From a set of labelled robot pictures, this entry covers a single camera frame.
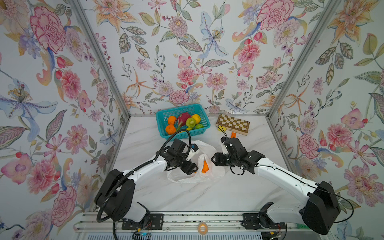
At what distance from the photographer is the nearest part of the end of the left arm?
63 centimetres

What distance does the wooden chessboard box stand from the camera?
112 centimetres

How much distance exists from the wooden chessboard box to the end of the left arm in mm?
464
